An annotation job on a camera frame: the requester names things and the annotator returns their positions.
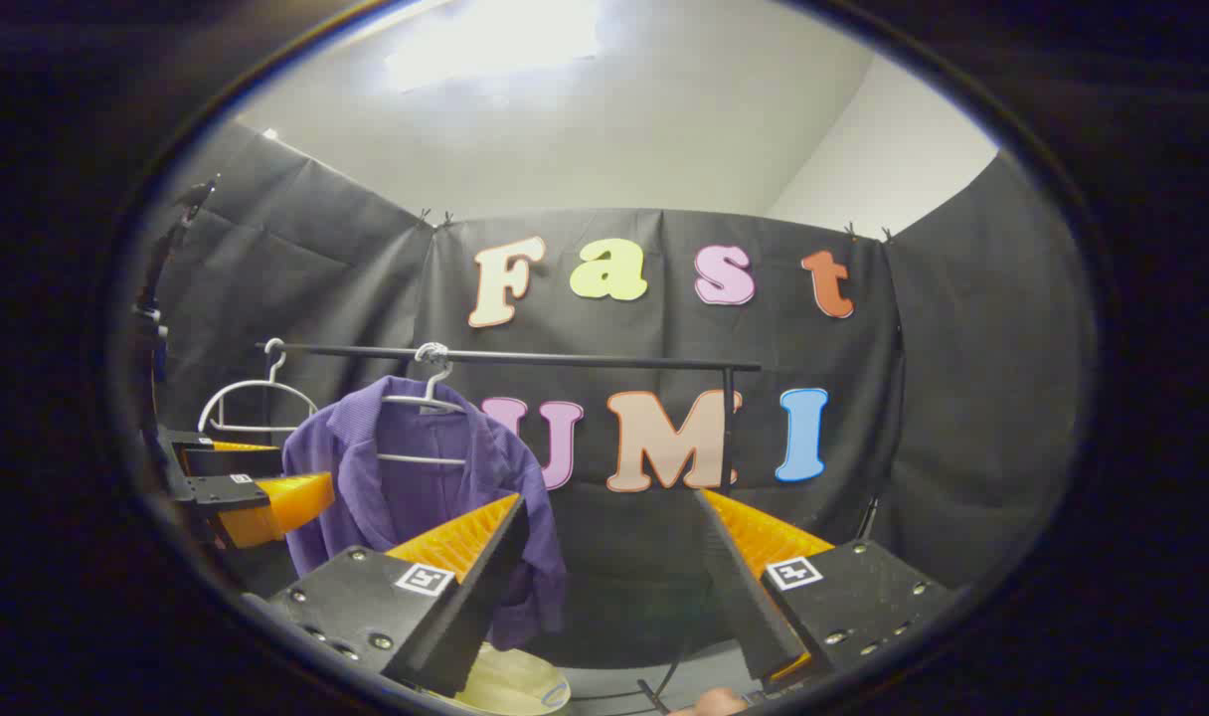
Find black backdrop cloth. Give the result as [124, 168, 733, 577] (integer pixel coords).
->
[142, 119, 1098, 667]

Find purple knit garment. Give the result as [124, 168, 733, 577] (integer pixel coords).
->
[282, 376, 568, 652]

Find cream laundry hamper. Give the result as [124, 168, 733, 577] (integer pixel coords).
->
[435, 641, 573, 716]

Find black clothes rail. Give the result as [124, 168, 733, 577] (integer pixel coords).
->
[257, 341, 765, 493]

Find white clothes hanger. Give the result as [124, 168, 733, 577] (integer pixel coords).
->
[378, 342, 466, 466]
[197, 338, 319, 439]

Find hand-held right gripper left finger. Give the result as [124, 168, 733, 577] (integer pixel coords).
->
[266, 492, 531, 699]

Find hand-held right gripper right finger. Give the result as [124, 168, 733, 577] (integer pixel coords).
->
[692, 487, 953, 697]

